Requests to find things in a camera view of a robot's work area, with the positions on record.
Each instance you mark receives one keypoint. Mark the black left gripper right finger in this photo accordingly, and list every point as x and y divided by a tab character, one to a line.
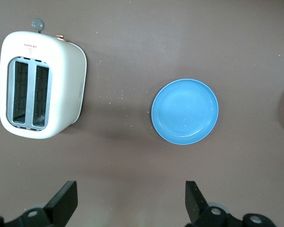
203	212

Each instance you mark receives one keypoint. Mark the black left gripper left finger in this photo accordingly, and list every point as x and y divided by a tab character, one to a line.
52	210

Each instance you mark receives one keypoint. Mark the blue plate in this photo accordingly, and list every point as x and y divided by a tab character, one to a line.
184	111

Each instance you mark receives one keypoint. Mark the white toaster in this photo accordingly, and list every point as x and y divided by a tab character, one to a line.
61	82

